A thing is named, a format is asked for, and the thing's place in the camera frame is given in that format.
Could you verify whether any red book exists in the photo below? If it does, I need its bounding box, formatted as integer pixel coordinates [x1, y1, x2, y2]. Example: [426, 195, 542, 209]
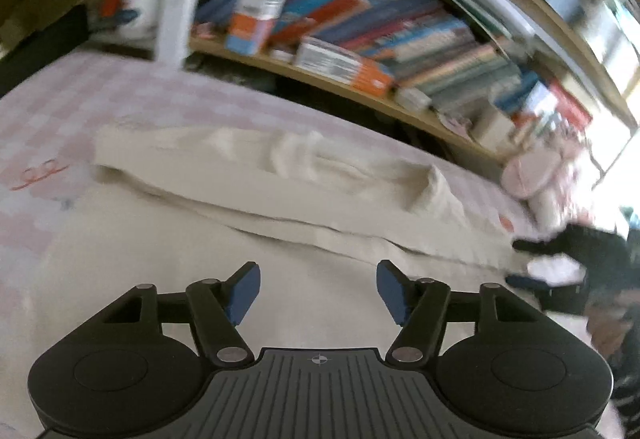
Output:
[515, 79, 593, 134]

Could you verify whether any white orange toothpaste box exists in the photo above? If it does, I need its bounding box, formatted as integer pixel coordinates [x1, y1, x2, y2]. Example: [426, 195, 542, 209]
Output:
[225, 0, 301, 56]
[295, 37, 396, 97]

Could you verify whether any white pen holder box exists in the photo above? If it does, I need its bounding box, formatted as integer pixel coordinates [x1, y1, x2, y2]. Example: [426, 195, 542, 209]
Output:
[472, 111, 516, 147]

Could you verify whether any row of colourful books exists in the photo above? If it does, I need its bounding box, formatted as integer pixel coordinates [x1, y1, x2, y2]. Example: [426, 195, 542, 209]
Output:
[195, 0, 546, 120]

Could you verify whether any white plug adapter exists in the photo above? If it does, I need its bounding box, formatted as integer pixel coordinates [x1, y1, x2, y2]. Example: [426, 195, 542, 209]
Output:
[395, 86, 431, 110]

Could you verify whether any pink checked printed mat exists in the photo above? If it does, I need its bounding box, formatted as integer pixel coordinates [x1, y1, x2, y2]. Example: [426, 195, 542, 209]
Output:
[0, 50, 551, 439]

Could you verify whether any person's right hand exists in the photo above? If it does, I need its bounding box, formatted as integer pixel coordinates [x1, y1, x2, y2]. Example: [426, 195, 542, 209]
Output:
[589, 291, 640, 356]

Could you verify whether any pink white plush toy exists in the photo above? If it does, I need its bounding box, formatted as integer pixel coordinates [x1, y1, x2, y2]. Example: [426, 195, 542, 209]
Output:
[501, 139, 601, 240]

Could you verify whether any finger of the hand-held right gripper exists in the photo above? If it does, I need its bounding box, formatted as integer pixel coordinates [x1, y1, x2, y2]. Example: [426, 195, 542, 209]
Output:
[512, 238, 571, 256]
[505, 274, 588, 315]

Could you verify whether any black case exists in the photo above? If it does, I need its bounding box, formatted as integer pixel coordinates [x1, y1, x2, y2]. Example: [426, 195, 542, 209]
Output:
[0, 6, 91, 94]

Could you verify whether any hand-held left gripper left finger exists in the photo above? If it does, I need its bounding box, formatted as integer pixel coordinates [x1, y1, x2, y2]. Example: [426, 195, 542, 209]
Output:
[102, 261, 262, 368]

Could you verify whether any white jar green lid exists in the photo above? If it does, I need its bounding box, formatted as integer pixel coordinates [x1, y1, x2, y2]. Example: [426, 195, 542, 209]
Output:
[122, 0, 166, 37]

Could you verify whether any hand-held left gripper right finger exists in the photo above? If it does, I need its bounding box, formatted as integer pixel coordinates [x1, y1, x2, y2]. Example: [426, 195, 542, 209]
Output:
[376, 259, 535, 368]

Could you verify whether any cream printed t-shirt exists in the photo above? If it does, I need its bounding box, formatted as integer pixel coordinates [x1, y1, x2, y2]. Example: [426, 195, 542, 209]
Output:
[25, 125, 626, 439]

